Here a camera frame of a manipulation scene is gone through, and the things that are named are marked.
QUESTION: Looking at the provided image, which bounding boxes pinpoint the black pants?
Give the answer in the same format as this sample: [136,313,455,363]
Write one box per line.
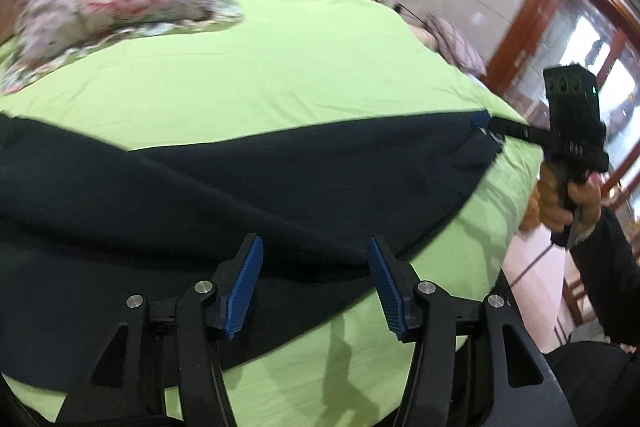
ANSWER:
[1,113,502,390]

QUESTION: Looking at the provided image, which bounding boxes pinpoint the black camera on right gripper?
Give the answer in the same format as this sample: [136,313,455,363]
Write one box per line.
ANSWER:
[544,64,600,129]

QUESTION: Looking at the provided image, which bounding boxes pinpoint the right forearm dark sleeve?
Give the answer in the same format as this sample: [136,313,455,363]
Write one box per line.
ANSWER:
[544,206,640,427]

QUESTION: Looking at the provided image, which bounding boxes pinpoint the wooden glass door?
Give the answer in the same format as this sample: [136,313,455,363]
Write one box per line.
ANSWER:
[483,0,639,225]

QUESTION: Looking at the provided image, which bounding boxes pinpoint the green bed sheet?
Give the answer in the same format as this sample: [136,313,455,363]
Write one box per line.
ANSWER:
[1,0,513,426]

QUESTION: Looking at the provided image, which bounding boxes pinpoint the right hand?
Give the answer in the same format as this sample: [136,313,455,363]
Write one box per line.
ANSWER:
[537,162,601,235]

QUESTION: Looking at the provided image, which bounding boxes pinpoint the pink plaid pillow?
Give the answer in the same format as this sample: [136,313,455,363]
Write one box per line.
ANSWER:
[425,14,486,77]

